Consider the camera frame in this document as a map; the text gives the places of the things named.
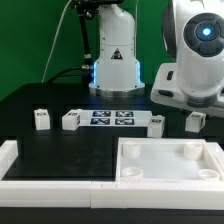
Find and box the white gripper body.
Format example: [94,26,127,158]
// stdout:
[149,62,224,118]

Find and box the white square tabletop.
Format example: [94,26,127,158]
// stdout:
[116,138,224,181]

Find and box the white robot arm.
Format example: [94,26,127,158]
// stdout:
[89,0,224,117]

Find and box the white U-shaped fence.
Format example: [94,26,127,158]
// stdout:
[0,140,224,210]

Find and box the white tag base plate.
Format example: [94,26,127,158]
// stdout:
[80,110,152,127]

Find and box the black cable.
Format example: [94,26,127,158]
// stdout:
[46,65,94,84]

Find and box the white cable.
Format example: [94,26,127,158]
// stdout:
[41,0,74,84]

